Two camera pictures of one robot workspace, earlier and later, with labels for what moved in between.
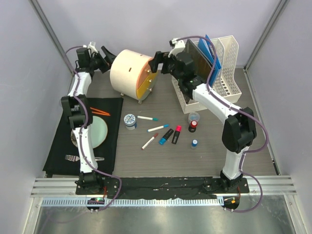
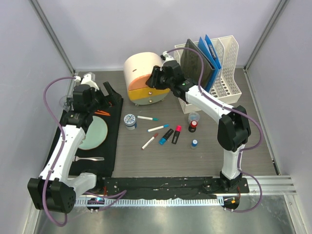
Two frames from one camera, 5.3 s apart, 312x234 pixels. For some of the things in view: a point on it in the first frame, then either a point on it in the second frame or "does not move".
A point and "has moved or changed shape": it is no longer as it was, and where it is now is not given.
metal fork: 73,158 does not move
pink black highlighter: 176,133 does not move
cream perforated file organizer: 228,85 does not move
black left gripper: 108,61 → 114,97
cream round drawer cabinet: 130,74 has moved or changed shape
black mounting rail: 129,187 does not move
